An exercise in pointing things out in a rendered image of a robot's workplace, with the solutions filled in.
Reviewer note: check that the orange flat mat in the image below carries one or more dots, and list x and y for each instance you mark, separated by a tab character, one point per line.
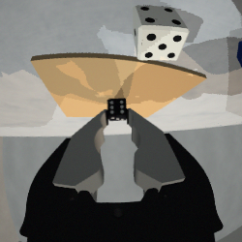
81	83

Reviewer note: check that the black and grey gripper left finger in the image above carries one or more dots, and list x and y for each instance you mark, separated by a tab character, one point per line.
76	165

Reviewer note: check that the white die with black pips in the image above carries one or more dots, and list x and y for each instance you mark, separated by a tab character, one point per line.
159	33

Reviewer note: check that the blue die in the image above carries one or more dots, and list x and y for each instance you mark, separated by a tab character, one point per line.
239	53

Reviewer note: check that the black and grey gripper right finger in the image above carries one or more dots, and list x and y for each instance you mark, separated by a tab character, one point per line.
161	162

